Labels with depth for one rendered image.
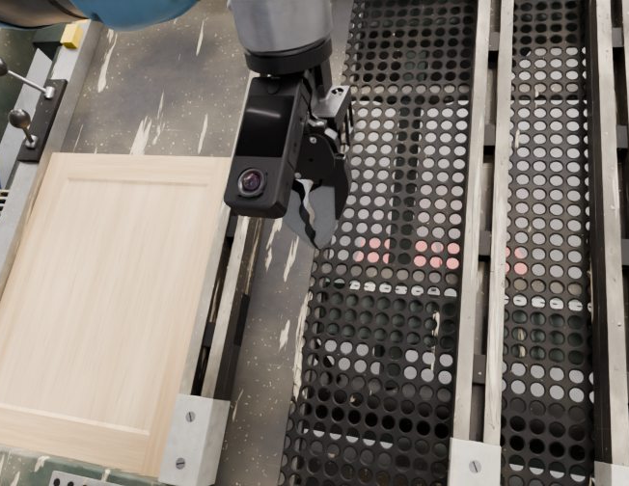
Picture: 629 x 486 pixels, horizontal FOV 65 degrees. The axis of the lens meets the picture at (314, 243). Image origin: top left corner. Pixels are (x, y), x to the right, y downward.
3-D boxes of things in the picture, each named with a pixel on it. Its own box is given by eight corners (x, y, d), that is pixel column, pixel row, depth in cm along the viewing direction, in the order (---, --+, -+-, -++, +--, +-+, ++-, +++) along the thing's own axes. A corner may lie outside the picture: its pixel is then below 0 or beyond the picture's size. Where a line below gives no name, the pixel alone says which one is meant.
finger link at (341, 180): (356, 212, 48) (347, 132, 43) (352, 222, 47) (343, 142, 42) (310, 209, 50) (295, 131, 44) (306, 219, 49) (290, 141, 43)
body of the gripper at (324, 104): (358, 140, 50) (347, 15, 42) (338, 191, 44) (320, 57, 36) (287, 139, 52) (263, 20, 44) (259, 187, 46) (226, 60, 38)
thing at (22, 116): (20, 150, 103) (2, 120, 91) (26, 134, 105) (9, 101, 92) (40, 155, 104) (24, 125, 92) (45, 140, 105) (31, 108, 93)
